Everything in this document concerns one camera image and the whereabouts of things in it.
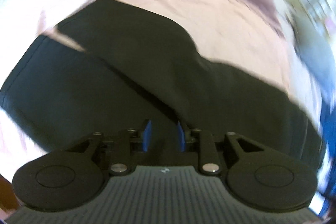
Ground black shorts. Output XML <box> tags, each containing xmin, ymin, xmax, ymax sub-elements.
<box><xmin>1</xmin><ymin>0</ymin><xmax>325</xmax><ymax>170</ymax></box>

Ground navy blue trousers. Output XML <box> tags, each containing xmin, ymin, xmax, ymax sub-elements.
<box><xmin>318</xmin><ymin>100</ymin><xmax>335</xmax><ymax>223</ymax></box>

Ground patterned white bedspread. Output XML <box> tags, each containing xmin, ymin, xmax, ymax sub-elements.
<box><xmin>0</xmin><ymin>0</ymin><xmax>336</xmax><ymax>183</ymax></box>

